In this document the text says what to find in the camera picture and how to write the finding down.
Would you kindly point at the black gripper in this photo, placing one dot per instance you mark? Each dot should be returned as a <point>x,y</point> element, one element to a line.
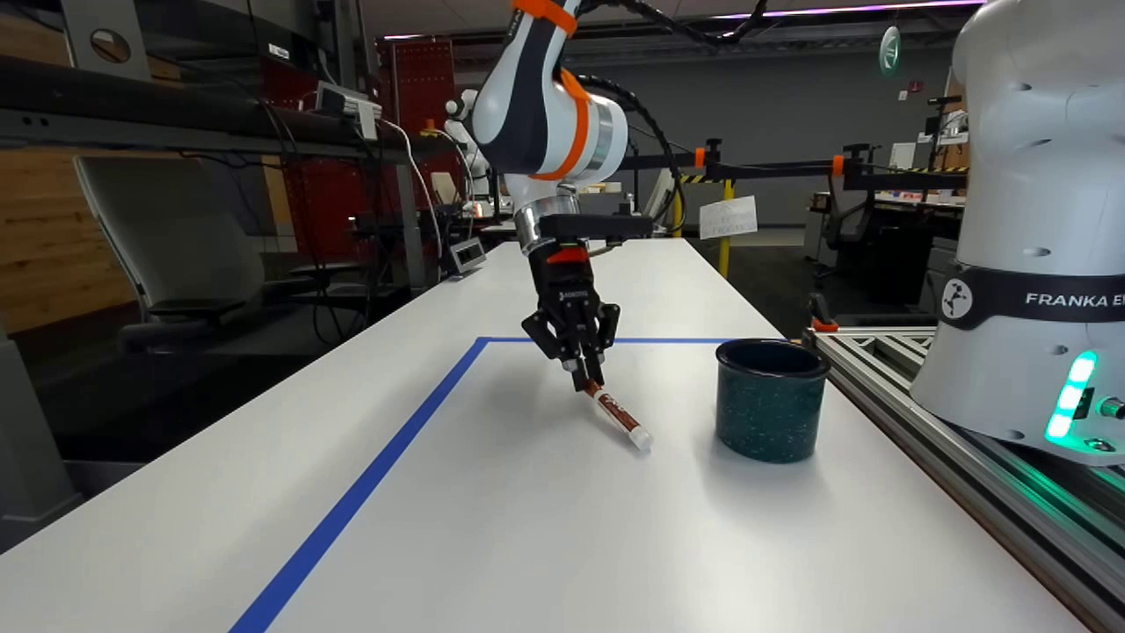
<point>572,316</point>

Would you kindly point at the red marker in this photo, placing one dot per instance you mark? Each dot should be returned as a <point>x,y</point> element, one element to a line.
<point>617,417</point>

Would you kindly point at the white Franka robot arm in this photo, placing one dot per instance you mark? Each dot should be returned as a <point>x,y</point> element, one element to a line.
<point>1031,320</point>

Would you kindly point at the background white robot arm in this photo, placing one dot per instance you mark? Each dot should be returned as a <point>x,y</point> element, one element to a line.
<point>477,165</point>

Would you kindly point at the dark green enamel cup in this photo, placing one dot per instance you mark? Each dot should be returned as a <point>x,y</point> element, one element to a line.
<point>766,397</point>

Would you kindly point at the white paper sign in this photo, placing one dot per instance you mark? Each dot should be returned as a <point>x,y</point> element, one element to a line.
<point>731,216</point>

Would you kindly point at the blue tape line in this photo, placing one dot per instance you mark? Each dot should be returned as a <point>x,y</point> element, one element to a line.
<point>504,503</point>

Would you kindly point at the white power adapter box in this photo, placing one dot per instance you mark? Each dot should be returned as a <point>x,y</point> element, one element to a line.
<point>349,102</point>

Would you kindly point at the grey office chair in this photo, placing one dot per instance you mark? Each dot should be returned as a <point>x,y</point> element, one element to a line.
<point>188,261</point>

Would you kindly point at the aluminium extrusion base frame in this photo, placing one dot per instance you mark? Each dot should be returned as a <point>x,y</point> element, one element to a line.
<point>1064,520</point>

